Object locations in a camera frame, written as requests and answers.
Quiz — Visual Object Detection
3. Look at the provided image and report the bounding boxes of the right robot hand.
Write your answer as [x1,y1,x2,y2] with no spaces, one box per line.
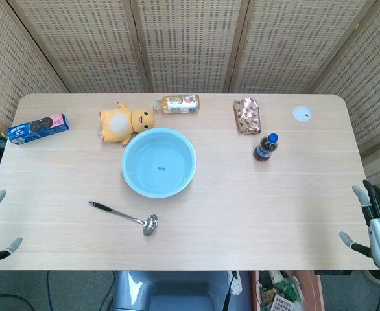
[338,179,380,272]

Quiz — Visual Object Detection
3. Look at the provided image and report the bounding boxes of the yellow tea bottle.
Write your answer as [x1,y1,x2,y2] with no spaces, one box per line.
[153,93,200,115]

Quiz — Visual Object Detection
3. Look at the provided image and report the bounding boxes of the light blue bowl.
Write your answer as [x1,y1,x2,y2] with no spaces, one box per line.
[121,127,198,199]

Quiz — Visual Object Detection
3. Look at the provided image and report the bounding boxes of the dark cola bottle blue cap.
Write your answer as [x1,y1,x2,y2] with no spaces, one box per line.
[253,132,280,162]

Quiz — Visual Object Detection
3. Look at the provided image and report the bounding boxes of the blue cookie box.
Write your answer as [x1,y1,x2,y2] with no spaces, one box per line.
[7,112,70,146]

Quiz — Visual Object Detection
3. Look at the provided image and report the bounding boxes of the pink box of clutter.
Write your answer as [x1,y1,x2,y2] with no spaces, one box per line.
[250,270,324,311]

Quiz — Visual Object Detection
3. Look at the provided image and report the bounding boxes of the white round table grommet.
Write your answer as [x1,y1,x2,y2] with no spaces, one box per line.
[292,105,312,123]

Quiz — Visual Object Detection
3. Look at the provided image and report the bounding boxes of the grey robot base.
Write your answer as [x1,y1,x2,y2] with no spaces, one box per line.
[111,270,254,311]

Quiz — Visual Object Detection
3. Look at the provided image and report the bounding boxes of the yellow plush toy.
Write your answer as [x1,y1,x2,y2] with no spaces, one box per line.
[98,100,156,146]

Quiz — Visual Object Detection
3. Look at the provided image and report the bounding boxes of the metal ladle black handle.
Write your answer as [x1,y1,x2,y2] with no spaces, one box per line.
[88,200,159,236]

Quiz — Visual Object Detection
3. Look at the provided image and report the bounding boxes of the gold red snack bag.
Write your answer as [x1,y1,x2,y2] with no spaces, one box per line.
[232,97,263,135]

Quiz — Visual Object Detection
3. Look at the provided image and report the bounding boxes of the woven bamboo folding screen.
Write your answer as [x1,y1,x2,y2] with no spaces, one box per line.
[0,0,380,189]

